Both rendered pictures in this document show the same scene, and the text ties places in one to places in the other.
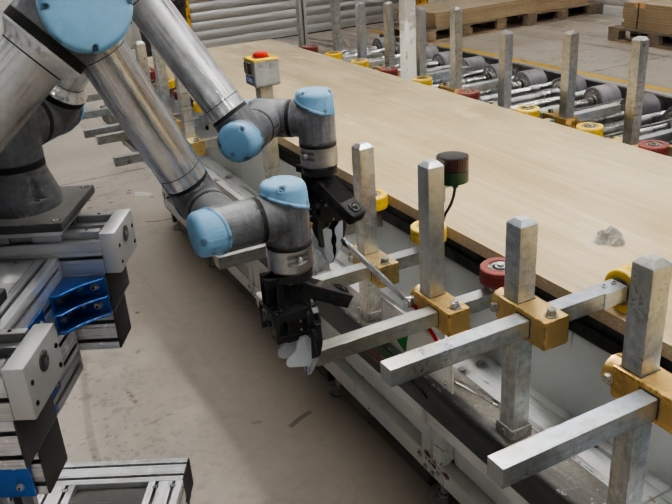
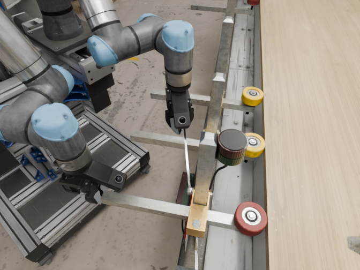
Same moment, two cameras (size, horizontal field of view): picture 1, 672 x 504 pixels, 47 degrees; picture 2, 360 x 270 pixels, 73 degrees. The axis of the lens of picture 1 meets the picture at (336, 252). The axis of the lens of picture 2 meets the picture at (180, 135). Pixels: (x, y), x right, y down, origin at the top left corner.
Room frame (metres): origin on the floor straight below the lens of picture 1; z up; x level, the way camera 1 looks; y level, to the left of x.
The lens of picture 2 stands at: (1.05, -0.33, 1.50)
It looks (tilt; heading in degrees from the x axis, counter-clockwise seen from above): 49 degrees down; 38
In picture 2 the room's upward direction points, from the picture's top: straight up
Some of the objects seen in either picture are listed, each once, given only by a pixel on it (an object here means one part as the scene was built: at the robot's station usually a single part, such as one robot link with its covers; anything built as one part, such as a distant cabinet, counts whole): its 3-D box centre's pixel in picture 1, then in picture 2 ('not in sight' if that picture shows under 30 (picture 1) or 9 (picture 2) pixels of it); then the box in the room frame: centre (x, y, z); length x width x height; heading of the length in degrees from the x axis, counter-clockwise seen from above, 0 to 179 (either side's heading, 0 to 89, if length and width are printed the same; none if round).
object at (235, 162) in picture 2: (452, 174); (230, 150); (1.36, -0.22, 1.10); 0.06 x 0.06 x 0.02
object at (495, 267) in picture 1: (499, 289); (247, 223); (1.36, -0.32, 0.85); 0.08 x 0.08 x 0.11
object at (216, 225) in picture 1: (223, 224); (23, 119); (1.14, 0.17, 1.12); 0.11 x 0.11 x 0.08; 26
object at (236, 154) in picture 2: (452, 161); (232, 143); (1.36, -0.22, 1.13); 0.06 x 0.06 x 0.02
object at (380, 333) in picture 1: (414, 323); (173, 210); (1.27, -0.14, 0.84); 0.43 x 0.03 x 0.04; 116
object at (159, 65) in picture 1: (165, 99); not in sight; (2.91, 0.60, 0.93); 0.03 x 0.03 x 0.48; 26
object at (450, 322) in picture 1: (440, 307); (200, 209); (1.32, -0.19, 0.85); 0.13 x 0.06 x 0.05; 26
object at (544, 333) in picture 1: (527, 315); not in sight; (1.10, -0.30, 0.95); 0.13 x 0.06 x 0.05; 26
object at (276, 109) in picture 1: (264, 120); (151, 34); (1.51, 0.12, 1.19); 0.11 x 0.11 x 0.08; 75
